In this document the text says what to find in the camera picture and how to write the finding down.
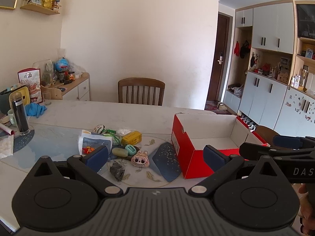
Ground dark granule plastic bag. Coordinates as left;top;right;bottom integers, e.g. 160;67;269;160
109;160;125;182

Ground wooden dining chair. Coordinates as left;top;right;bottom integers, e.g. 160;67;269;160
118;78;166;106

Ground white crystal plastic bag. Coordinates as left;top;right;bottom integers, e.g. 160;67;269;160
116;127;132;137

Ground blue globe toy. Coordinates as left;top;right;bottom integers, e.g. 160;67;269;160
55;58;69;72

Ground red shoe box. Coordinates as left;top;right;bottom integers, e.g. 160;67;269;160
171;113;268;179

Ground dark glass jar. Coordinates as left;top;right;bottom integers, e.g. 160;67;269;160
10;92;31;135

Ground red orange flower charm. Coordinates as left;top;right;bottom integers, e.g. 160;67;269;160
82;146;95;155

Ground white cabinet wall unit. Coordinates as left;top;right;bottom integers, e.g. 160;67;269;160
223;0;314;136

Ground wooden wall shelf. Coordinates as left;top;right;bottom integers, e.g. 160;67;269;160
20;0;61;16

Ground pale green soap bar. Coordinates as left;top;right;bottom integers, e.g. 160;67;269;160
112;147;129;158

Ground pink bunny plush keychain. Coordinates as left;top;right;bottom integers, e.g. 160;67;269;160
131;150;150;173

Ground green pink plush pouch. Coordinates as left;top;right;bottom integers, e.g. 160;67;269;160
92;125;106;135

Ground blue cloth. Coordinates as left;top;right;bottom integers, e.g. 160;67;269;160
25;103;47;118

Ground right human hand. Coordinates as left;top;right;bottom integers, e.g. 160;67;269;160
298;184;315;235

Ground grey gear correction tape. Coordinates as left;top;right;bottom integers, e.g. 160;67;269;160
104;133;122;146

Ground white wooden sideboard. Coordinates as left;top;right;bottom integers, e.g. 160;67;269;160
41;72;90;101

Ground red white snack bag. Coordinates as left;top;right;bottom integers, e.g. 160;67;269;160
18;68;43;104

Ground dark brown door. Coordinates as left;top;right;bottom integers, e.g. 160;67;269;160
207;12;233;101

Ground teal egg pencil sharpener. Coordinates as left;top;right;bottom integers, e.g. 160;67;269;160
125;144;137;156

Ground yellow small carton box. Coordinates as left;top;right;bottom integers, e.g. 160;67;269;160
122;131;142;146

